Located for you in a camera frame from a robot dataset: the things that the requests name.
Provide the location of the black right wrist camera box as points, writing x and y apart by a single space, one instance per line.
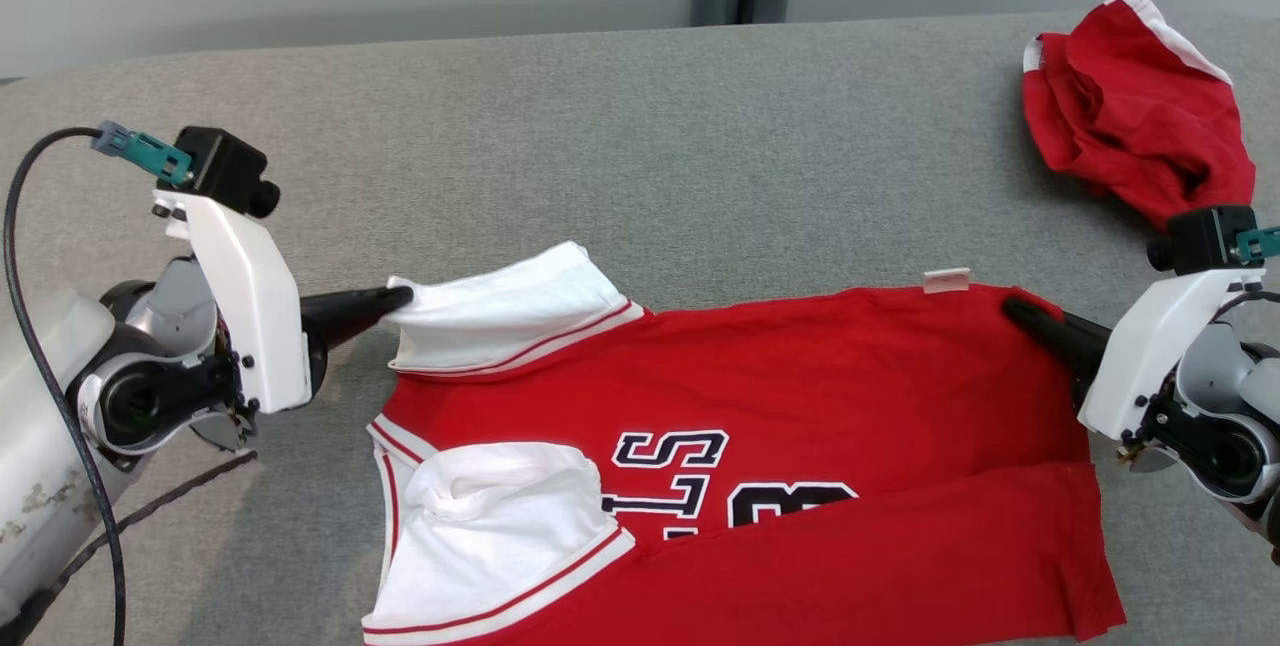
1205 241

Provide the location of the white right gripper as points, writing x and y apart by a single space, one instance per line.
1150 346

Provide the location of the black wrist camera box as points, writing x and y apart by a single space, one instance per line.
225 171
1205 241

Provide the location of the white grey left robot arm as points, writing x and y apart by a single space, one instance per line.
50 376

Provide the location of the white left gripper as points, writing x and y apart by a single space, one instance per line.
250 306

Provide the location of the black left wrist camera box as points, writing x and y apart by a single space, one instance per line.
225 171

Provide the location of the red basketball jersey white sleeves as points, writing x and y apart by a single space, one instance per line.
800 386

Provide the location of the red shorts with white trim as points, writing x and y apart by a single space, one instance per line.
1130 116

